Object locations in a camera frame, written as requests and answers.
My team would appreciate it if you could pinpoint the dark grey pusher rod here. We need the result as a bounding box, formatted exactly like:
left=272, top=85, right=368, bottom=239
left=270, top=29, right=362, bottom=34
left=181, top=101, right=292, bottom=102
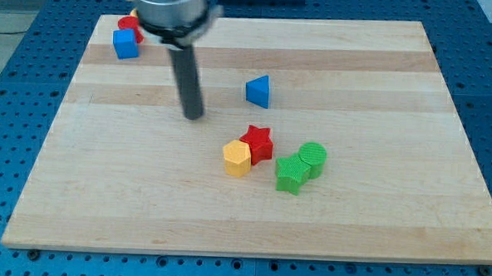
left=168, top=46, right=204, bottom=120

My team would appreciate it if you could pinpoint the blue triangle block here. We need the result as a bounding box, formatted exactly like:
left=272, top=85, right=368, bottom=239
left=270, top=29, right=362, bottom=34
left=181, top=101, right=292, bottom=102
left=245, top=76, right=270, bottom=109

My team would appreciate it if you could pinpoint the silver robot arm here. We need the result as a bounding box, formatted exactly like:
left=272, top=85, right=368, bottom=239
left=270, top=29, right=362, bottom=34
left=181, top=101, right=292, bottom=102
left=126, top=0, right=224, bottom=120

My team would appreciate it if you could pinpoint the wooden board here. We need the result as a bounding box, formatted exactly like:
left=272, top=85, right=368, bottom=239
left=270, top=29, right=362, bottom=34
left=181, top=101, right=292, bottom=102
left=1, top=15, right=492, bottom=265

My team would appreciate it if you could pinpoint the blue cube block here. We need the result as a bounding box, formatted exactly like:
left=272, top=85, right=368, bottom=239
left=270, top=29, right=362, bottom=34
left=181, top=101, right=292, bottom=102
left=112, top=29, right=139, bottom=60

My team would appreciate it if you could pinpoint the red cylinder block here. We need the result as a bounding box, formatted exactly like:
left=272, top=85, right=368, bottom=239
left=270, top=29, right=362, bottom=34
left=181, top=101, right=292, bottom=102
left=117, top=16, right=144, bottom=43

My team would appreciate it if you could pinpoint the yellow hexagon block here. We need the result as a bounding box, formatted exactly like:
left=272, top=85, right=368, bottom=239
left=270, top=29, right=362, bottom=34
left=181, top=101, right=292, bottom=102
left=222, top=140, right=252, bottom=178

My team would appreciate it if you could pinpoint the red star block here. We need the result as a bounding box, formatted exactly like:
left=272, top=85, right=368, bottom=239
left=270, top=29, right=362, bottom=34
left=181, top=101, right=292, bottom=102
left=239, top=125, right=274, bottom=165

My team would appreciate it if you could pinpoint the green star block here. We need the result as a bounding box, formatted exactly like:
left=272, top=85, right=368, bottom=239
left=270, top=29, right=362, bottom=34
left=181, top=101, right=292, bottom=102
left=275, top=153, right=311, bottom=196

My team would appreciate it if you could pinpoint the green cylinder block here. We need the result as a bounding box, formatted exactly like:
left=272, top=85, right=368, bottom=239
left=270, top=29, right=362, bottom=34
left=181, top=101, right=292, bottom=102
left=298, top=141, right=327, bottom=180

